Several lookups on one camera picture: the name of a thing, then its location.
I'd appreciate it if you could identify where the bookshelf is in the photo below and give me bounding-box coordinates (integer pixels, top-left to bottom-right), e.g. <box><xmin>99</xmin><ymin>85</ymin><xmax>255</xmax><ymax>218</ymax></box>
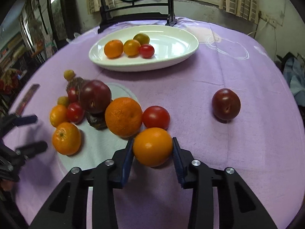
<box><xmin>0</xmin><ymin>29</ymin><xmax>31</xmax><ymax>77</ymax></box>

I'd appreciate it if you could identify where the yellow-orange tomato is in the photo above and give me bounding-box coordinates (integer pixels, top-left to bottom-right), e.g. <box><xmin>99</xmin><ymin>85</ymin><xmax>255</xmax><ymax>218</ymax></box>
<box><xmin>50</xmin><ymin>105</ymin><xmax>69</xmax><ymax>128</ymax></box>
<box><xmin>123</xmin><ymin>39</ymin><xmax>141</xmax><ymax>56</ymax></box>

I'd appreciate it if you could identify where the white oval plate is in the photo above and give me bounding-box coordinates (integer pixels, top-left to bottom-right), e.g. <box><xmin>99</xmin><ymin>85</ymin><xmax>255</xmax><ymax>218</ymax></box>
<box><xmin>89</xmin><ymin>25</ymin><xmax>199</xmax><ymax>72</ymax></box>

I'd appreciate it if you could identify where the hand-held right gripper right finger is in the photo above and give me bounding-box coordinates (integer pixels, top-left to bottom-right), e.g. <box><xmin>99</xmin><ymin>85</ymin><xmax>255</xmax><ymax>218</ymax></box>
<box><xmin>172</xmin><ymin>137</ymin><xmax>278</xmax><ymax>229</ymax></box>

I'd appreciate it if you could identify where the green-yellow tomato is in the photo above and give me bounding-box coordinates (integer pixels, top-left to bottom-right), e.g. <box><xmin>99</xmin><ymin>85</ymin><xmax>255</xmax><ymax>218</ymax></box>
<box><xmin>133</xmin><ymin>33</ymin><xmax>150</xmax><ymax>45</ymax></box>

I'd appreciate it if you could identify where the smooth orange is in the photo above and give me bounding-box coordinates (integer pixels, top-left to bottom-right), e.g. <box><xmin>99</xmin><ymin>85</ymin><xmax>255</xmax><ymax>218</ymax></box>
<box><xmin>132</xmin><ymin>127</ymin><xmax>173</xmax><ymax>167</ymax></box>

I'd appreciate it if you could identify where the purple tablecloth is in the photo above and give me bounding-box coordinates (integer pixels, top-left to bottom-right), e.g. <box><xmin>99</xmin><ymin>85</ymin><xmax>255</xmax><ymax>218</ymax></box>
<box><xmin>2</xmin><ymin>17</ymin><xmax>303</xmax><ymax>229</ymax></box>

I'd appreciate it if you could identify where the large orange mandarin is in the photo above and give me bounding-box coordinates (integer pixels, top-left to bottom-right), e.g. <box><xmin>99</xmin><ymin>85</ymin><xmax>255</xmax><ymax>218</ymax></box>
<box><xmin>105</xmin><ymin>97</ymin><xmax>143</xmax><ymax>138</ymax></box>

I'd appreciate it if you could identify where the dark red plum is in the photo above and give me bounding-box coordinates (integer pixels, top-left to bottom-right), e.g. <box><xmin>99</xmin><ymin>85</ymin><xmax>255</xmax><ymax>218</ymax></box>
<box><xmin>212</xmin><ymin>88</ymin><xmax>241</xmax><ymax>121</ymax></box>
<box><xmin>79</xmin><ymin>80</ymin><xmax>112</xmax><ymax>114</ymax></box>

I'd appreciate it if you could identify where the black pole stand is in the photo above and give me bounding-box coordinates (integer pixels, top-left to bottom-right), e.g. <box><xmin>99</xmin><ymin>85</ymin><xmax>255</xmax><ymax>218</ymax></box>
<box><xmin>35</xmin><ymin>0</ymin><xmax>49</xmax><ymax>41</ymax></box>

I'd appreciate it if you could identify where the wall socket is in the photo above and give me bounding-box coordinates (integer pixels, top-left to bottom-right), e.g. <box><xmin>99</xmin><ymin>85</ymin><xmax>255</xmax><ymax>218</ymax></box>
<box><xmin>258</xmin><ymin>11</ymin><xmax>277</xmax><ymax>27</ymax></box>

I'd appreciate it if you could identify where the blue cloth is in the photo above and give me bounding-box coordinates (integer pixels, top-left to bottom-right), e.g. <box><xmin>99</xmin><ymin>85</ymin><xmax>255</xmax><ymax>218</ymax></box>
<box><xmin>282</xmin><ymin>52</ymin><xmax>305</xmax><ymax>105</ymax></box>

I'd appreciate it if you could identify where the dark flat card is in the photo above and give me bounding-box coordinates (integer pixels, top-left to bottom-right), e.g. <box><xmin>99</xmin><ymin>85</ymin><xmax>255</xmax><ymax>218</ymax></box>
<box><xmin>15</xmin><ymin>83</ymin><xmax>40</xmax><ymax>115</ymax></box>

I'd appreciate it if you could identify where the dark wooden cabinet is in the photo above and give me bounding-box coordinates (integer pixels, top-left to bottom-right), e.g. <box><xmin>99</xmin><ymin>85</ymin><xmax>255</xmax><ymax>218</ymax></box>
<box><xmin>46</xmin><ymin>0</ymin><xmax>83</xmax><ymax>46</ymax></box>

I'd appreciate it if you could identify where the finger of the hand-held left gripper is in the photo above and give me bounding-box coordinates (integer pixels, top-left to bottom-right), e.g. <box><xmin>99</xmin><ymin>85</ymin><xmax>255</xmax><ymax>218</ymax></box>
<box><xmin>0</xmin><ymin>114</ymin><xmax>39</xmax><ymax>139</ymax></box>
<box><xmin>14</xmin><ymin>141</ymin><xmax>48</xmax><ymax>166</ymax></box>

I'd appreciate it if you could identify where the round painted screen black stand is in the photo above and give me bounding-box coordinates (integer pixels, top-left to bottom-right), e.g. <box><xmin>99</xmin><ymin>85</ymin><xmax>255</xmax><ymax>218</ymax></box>
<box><xmin>98</xmin><ymin>0</ymin><xmax>178</xmax><ymax>34</ymax></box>

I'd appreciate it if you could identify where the brown passion fruit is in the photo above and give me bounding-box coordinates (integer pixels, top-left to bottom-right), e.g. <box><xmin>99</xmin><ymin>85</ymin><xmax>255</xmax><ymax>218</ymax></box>
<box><xmin>65</xmin><ymin>77</ymin><xmax>85</xmax><ymax>93</ymax></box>
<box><xmin>85</xmin><ymin>111</ymin><xmax>108</xmax><ymax>130</ymax></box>

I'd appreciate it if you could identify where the red fabric item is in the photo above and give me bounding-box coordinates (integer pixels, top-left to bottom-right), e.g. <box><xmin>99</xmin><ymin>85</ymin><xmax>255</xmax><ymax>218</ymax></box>
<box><xmin>0</xmin><ymin>68</ymin><xmax>22</xmax><ymax>93</ymax></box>

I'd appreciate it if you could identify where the red cherry tomato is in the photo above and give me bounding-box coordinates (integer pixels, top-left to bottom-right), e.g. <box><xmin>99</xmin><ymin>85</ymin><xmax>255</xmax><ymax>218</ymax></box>
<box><xmin>66</xmin><ymin>102</ymin><xmax>85</xmax><ymax>124</ymax></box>
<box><xmin>67</xmin><ymin>87</ymin><xmax>80</xmax><ymax>103</ymax></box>
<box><xmin>139</xmin><ymin>44</ymin><xmax>155</xmax><ymax>59</ymax></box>

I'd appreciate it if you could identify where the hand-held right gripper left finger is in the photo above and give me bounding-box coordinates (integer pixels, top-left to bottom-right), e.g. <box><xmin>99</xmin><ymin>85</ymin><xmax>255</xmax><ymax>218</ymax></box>
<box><xmin>29</xmin><ymin>138</ymin><xmax>134</xmax><ymax>229</ymax></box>

